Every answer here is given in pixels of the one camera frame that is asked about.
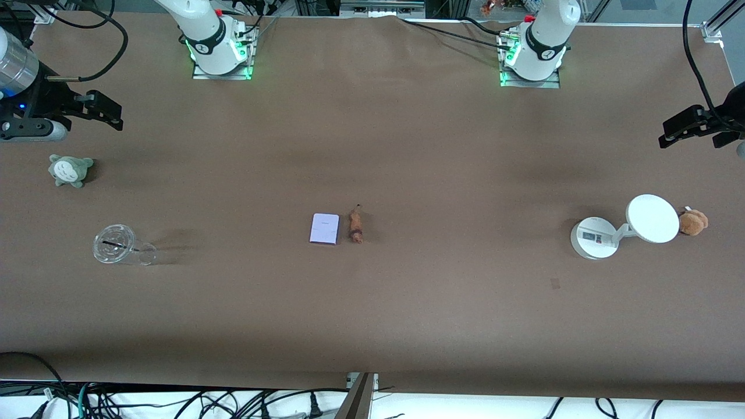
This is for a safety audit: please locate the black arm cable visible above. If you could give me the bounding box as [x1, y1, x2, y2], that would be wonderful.
[35, 0, 129, 82]
[682, 0, 725, 126]

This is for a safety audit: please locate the brown bear plush toy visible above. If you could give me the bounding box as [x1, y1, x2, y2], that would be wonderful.
[678, 207, 709, 236]

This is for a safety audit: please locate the clear plastic cup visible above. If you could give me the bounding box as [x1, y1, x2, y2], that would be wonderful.
[93, 224, 158, 267]

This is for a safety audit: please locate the grey totoro plush toy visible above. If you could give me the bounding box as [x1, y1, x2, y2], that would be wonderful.
[48, 154, 94, 189]

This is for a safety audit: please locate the aluminium profile post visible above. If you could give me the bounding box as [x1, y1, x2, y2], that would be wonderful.
[335, 372, 379, 419]

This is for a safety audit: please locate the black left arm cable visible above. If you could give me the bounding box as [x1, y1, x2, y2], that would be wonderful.
[682, 0, 725, 126]

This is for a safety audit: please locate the aluminium frame profile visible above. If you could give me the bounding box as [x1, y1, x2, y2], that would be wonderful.
[701, 0, 745, 42]

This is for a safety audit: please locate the grey metal rack device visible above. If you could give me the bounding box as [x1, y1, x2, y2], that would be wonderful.
[340, 0, 425, 17]

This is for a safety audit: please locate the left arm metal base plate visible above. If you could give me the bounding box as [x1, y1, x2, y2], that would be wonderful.
[499, 29, 560, 89]

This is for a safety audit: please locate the black looping floor cable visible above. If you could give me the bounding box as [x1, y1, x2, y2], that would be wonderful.
[0, 351, 63, 397]

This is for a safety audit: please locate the brown table cover mat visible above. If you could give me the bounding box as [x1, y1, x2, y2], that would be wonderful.
[0, 12, 745, 402]

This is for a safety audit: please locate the teal floor cable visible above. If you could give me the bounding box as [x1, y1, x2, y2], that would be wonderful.
[77, 382, 94, 419]

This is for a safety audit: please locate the black cable across table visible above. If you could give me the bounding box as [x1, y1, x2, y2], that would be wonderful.
[402, 17, 513, 50]

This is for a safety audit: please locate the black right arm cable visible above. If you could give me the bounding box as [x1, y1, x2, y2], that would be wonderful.
[35, 0, 129, 82]

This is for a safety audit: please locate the white round desk lamp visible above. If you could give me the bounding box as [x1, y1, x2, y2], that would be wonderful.
[570, 194, 680, 260]

